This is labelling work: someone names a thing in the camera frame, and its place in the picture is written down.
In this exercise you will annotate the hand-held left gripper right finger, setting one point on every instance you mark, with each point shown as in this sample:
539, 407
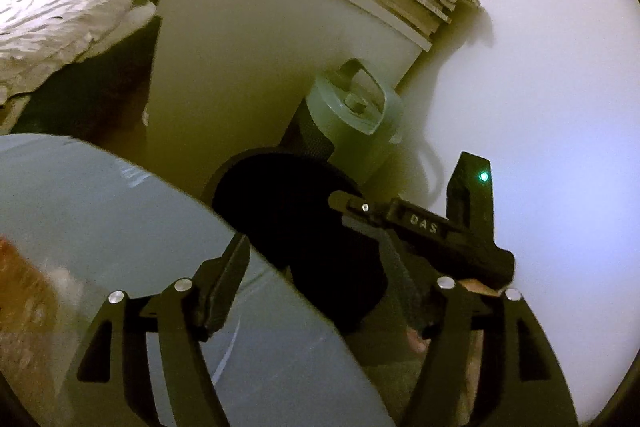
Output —
402, 287

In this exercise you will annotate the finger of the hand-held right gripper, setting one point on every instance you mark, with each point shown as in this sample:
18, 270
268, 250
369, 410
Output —
360, 208

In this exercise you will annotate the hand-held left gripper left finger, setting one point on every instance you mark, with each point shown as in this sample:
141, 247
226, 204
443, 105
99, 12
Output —
227, 279

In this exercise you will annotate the white nightstand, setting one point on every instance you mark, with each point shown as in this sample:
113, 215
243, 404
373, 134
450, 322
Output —
240, 57

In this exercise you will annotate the orange blurry wrapper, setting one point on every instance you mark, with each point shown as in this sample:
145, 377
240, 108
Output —
25, 287

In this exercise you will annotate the white ruffled blanket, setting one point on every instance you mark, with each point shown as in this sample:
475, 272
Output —
50, 27

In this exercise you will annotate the dark bed frame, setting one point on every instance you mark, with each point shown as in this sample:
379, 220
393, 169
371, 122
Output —
90, 102

